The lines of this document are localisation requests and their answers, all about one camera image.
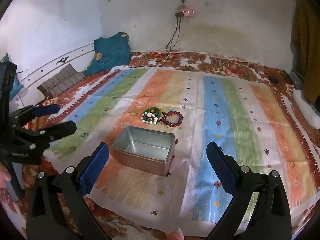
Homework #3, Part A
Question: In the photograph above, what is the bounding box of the teal cloth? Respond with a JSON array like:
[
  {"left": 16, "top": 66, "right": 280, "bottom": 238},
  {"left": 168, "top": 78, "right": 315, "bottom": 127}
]
[{"left": 84, "top": 31, "right": 132, "bottom": 76}]

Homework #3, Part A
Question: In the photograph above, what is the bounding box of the grey box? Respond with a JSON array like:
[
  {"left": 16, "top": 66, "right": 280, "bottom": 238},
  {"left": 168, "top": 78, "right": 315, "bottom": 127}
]
[{"left": 287, "top": 72, "right": 305, "bottom": 90}]

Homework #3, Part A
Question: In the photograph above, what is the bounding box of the blue cloth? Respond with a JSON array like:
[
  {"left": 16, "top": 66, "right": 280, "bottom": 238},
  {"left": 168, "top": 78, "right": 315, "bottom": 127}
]
[{"left": 0, "top": 52, "right": 23, "bottom": 93}]

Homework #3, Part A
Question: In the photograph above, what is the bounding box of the person's left hand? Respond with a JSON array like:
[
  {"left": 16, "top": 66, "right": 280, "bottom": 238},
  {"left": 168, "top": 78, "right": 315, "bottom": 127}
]
[{"left": 0, "top": 162, "right": 12, "bottom": 188}]

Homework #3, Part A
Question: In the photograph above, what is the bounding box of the colourful striped mat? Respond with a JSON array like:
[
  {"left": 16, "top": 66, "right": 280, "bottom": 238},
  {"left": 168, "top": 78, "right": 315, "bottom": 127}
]
[{"left": 44, "top": 66, "right": 320, "bottom": 225}]

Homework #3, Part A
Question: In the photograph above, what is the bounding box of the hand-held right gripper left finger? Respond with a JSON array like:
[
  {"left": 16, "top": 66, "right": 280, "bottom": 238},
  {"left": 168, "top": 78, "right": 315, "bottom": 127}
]
[{"left": 26, "top": 142, "right": 110, "bottom": 240}]

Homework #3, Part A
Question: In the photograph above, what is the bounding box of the black cable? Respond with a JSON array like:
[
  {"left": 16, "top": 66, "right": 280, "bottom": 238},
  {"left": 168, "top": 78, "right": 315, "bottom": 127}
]
[
  {"left": 165, "top": 17, "right": 179, "bottom": 50},
  {"left": 128, "top": 17, "right": 181, "bottom": 68}
]

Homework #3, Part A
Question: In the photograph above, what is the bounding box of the white headboard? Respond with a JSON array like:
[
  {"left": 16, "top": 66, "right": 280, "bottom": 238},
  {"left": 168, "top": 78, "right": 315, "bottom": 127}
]
[{"left": 15, "top": 42, "right": 97, "bottom": 105}]

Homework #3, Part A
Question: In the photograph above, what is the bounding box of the white power strip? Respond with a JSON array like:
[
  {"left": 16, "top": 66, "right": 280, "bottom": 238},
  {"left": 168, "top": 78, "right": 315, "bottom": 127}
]
[{"left": 175, "top": 5, "right": 196, "bottom": 19}]

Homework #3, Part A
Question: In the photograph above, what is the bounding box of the silver metal tin box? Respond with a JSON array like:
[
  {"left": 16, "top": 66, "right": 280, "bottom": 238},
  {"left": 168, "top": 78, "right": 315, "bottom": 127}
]
[{"left": 112, "top": 126, "right": 175, "bottom": 177}]

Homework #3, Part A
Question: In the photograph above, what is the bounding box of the person's right hand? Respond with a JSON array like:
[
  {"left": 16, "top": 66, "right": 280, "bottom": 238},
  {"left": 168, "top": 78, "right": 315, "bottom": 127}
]
[{"left": 167, "top": 228, "right": 185, "bottom": 240}]

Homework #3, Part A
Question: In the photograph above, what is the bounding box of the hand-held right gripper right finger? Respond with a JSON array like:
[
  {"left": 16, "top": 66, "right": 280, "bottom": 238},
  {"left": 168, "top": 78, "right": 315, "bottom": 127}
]
[{"left": 206, "top": 141, "right": 292, "bottom": 240}]

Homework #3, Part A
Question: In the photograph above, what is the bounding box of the yellow hanging cloth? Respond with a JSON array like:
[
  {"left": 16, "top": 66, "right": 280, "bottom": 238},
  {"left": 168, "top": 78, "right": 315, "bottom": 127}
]
[{"left": 291, "top": 0, "right": 320, "bottom": 103}]

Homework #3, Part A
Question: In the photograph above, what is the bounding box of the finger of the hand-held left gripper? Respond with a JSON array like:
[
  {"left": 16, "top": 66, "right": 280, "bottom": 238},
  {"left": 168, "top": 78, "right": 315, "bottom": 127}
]
[
  {"left": 10, "top": 104, "right": 61, "bottom": 126},
  {"left": 15, "top": 121, "right": 77, "bottom": 147}
]

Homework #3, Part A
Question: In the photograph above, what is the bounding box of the red bead bracelet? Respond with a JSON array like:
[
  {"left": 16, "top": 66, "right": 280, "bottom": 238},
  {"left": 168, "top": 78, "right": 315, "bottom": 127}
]
[{"left": 161, "top": 110, "right": 184, "bottom": 128}]

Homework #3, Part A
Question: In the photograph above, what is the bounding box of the grey striped cushion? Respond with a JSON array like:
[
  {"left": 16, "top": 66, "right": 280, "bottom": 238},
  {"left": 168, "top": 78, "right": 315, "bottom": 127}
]
[{"left": 37, "top": 63, "right": 86, "bottom": 98}]

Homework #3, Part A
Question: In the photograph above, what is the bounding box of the white bead bracelet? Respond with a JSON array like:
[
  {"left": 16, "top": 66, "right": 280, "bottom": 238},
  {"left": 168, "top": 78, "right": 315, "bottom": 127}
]
[{"left": 141, "top": 112, "right": 160, "bottom": 125}]

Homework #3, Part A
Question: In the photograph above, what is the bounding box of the green bangle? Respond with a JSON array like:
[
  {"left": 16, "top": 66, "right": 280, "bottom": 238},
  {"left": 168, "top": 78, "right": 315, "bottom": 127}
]
[{"left": 144, "top": 106, "right": 163, "bottom": 118}]

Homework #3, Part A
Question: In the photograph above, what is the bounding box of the white slipper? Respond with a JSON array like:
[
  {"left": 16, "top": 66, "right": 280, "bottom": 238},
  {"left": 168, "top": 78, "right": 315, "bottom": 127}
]
[{"left": 292, "top": 88, "right": 320, "bottom": 130}]

